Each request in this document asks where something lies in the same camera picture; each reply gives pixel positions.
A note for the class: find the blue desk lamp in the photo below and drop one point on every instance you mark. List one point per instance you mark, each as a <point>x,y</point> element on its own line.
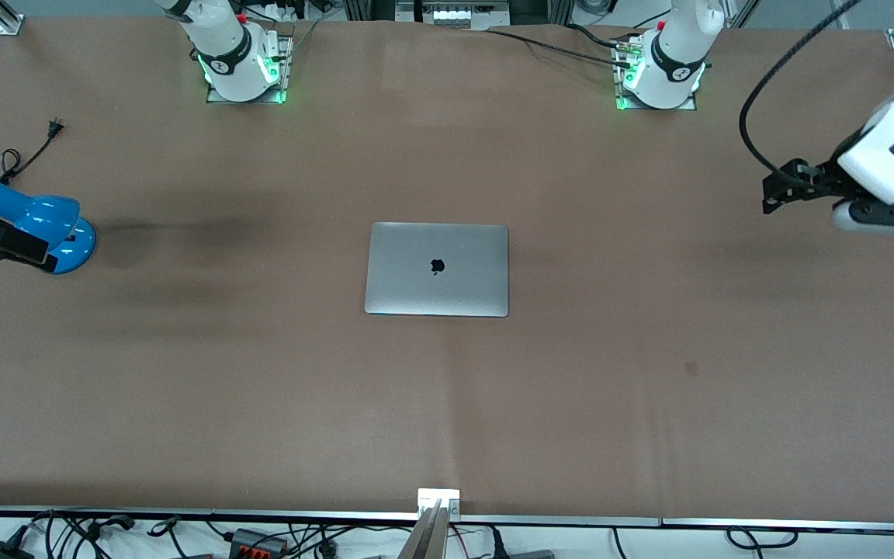
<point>36,210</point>

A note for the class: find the orange and black connector box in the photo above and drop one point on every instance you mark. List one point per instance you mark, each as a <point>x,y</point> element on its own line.
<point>249,539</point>

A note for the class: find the dark metal rack frame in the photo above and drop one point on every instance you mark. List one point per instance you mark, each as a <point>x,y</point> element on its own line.
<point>369,9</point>

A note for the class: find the silver grey laptop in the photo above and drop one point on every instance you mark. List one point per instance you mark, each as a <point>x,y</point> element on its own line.
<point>437,272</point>

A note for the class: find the brown table cover sheet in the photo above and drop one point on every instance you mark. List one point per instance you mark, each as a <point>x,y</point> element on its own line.
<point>261,388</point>

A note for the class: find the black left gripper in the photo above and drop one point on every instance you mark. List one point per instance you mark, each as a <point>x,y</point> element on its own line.
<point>821,178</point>

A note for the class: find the black power adapter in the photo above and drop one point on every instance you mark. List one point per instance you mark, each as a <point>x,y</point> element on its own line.
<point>1,551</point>

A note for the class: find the silver table edge rail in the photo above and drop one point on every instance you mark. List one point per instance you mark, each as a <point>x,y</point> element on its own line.
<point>571,520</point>

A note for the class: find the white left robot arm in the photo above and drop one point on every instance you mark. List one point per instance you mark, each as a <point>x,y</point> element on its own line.
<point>672,62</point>

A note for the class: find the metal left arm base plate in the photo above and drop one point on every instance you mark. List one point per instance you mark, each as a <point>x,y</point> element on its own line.
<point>618,85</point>

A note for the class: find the black power plug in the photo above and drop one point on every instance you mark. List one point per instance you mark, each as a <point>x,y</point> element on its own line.
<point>497,547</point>

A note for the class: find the grey control box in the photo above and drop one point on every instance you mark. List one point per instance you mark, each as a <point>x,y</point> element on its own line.
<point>455,15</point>

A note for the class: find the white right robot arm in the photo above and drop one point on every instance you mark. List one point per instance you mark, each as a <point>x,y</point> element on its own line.
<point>230,54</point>

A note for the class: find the white power strip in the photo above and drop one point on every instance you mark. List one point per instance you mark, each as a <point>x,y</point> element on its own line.
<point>280,12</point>

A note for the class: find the short aluminium profile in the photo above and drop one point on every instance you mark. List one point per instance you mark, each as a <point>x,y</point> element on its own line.
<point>742,12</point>

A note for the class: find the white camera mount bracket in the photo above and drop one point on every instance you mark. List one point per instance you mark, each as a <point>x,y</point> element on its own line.
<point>427,497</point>

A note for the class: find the small grey box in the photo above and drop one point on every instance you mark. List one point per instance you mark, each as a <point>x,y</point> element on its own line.
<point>532,554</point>

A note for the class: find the aluminium mounting bar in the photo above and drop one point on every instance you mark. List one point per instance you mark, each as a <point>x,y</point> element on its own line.
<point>424,543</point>

